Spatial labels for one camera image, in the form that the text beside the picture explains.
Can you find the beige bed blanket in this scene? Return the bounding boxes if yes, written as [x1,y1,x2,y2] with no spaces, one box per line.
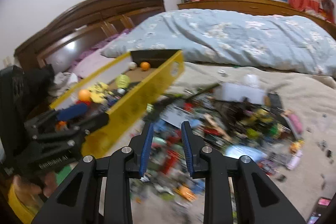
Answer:
[110,61,336,224]

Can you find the orange ping pong ball far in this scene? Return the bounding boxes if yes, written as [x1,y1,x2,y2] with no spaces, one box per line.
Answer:
[140,61,151,71]

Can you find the brown wooden headboard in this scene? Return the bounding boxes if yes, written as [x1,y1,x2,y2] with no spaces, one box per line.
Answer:
[14,0,165,73]

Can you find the large orange ball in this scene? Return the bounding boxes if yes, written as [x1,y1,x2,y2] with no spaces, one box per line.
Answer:
[78,89,91,102]

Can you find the tan wooden block strip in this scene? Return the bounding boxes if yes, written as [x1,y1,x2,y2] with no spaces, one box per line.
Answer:
[203,113,232,142]

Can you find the white rolled cloth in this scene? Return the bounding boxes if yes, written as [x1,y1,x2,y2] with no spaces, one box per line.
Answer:
[54,72,78,89]

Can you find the yellow cardboard storage box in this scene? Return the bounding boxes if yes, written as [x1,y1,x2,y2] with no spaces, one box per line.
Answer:
[50,50,185,158]

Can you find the light blue plastic piece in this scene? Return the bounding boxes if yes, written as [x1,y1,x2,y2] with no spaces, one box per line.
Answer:
[224,145,267,162]

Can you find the grey lego plate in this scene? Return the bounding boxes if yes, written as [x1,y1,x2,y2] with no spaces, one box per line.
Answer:
[160,106,193,127]

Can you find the blue floral duvet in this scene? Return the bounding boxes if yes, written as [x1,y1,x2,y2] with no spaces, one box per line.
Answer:
[102,9,335,77]

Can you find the yellow plastic shuttlecock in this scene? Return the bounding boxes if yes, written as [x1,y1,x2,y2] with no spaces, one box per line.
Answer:
[116,75,130,94]

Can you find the white foam block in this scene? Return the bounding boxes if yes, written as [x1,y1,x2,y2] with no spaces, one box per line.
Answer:
[214,83,267,105]

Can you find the white ping pong ball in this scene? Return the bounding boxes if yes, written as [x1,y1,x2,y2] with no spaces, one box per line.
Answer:
[128,62,137,71]

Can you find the person's left hand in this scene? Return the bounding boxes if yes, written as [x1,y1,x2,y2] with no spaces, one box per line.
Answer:
[13,172,58,205]

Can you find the pink pillow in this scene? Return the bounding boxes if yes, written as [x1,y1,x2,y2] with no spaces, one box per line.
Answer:
[68,49,114,79]

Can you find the smartphone on bed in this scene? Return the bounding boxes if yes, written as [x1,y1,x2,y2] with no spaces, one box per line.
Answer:
[306,197,331,224]

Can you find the yellow plush toy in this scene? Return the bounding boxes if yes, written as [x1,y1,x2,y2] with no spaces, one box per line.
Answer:
[88,82,112,104]

